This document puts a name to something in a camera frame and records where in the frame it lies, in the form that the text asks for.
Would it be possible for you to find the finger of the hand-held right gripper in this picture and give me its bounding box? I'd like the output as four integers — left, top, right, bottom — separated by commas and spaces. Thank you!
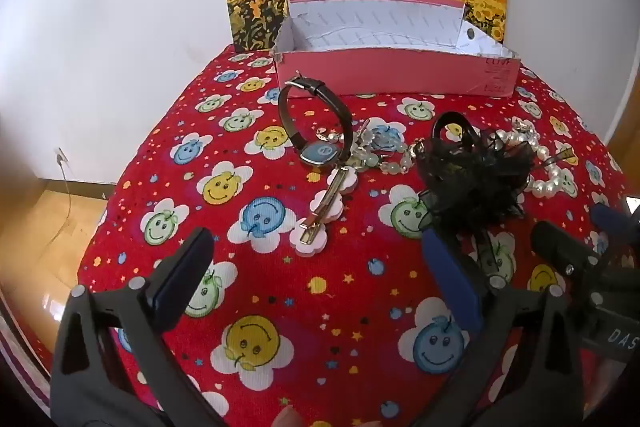
530, 221, 603, 280
589, 203, 640, 253

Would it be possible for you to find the thin white cable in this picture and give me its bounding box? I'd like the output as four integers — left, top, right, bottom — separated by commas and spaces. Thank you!
49, 162, 108, 250

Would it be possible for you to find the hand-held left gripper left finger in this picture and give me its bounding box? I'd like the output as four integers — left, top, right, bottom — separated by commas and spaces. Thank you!
52, 227, 226, 427

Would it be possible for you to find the gold pink flower hair clip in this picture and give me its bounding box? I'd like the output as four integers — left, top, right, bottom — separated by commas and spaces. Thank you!
292, 164, 358, 258

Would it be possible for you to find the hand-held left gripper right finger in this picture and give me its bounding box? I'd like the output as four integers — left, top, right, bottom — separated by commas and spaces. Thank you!
421, 227, 586, 427

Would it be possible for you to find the pale green bead bracelet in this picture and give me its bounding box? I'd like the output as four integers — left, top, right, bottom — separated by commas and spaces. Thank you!
345, 119, 426, 175

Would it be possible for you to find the pink cardboard box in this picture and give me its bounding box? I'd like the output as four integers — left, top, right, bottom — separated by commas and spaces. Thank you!
271, 0, 521, 98

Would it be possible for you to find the red smiley flower tablecloth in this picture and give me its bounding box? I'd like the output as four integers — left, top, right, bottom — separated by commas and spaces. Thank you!
77, 44, 640, 427

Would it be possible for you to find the black strap wristwatch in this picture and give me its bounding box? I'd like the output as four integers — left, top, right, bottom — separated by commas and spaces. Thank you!
277, 77, 353, 168

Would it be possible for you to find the purple patterned bedding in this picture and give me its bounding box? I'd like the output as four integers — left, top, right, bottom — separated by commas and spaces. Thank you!
0, 322, 53, 427

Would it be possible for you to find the silver pearl brooch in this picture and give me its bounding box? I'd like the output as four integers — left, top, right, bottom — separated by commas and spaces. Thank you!
510, 117, 542, 142

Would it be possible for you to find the black lace hair accessory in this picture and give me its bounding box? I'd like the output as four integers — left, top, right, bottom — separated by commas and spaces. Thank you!
415, 111, 536, 228

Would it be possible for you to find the white pearl necklace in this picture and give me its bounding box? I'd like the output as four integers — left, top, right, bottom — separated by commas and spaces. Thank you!
490, 127, 581, 200

